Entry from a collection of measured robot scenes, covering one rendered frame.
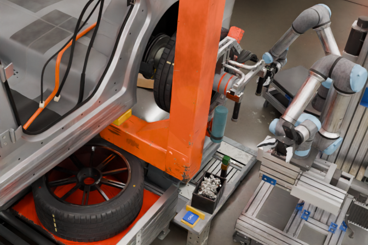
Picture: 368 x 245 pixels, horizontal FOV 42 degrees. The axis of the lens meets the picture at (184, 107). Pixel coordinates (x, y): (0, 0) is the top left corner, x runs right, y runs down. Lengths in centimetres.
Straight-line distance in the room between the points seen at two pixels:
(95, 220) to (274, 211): 119
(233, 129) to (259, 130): 23
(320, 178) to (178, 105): 88
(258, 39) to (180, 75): 307
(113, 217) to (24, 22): 142
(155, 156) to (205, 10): 106
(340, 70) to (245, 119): 197
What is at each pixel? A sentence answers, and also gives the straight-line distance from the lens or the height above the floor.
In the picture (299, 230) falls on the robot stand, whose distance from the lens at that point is 315.
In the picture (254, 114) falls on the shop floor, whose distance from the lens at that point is 426.
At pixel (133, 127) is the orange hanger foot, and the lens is 293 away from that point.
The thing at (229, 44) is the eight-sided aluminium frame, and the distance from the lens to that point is 297.
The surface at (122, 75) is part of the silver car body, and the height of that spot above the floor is 102.
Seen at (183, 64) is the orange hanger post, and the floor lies 132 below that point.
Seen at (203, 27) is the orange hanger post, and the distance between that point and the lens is 219.
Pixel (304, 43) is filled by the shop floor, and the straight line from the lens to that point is 551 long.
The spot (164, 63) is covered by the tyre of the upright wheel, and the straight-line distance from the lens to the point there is 289.
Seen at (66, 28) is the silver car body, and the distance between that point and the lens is 320.
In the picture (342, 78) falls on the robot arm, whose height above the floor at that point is 141.
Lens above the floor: 260
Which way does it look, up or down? 38 degrees down
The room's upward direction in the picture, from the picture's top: 6 degrees clockwise
